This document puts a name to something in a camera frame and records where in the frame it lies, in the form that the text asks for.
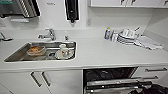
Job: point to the stainless steel sink basin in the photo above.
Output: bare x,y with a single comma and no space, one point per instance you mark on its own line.
15,56

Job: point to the chrome sink faucet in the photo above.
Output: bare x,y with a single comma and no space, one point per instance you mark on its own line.
50,34

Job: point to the white sink base cabinet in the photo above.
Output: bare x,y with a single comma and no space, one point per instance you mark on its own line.
56,81

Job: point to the white drawer stack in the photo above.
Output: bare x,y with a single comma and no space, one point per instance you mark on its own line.
155,71

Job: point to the stainless steel dishwasher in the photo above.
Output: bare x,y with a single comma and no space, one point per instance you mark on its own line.
106,83

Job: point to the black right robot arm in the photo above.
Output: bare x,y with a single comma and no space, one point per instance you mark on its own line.
151,90

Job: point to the small chrome sink button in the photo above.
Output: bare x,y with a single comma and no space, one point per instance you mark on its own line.
66,37

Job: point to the white wall cabinet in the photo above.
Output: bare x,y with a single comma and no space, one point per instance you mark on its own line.
133,2

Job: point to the clear drinking glass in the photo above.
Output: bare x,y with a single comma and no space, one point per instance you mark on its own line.
114,36

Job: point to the small wall label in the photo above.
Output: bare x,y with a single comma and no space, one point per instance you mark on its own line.
50,3

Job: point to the steel paper towel dispenser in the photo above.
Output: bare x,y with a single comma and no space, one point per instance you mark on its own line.
18,7

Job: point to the white wall outlet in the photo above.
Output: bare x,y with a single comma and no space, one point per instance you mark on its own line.
88,22

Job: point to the orange bowl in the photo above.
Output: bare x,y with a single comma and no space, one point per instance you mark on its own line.
36,50

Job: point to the stack of white plates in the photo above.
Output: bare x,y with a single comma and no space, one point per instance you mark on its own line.
128,36

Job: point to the dish rack with dishes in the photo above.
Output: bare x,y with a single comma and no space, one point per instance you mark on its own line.
4,37

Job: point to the white patterned mug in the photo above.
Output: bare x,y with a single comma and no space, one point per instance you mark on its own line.
63,52

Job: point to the black wall soap dispenser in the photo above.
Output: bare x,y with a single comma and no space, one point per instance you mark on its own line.
71,10

